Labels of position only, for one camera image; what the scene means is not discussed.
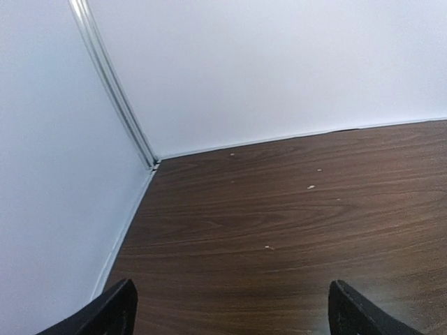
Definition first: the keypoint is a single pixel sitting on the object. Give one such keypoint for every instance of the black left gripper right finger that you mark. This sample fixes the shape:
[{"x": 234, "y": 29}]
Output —
[{"x": 349, "y": 312}]

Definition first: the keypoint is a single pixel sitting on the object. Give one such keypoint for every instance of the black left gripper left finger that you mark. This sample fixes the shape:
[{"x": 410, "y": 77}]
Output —
[{"x": 113, "y": 312}]

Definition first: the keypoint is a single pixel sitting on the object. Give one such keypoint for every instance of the aluminium corner post left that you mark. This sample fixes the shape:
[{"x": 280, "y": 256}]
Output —
[{"x": 101, "y": 60}]

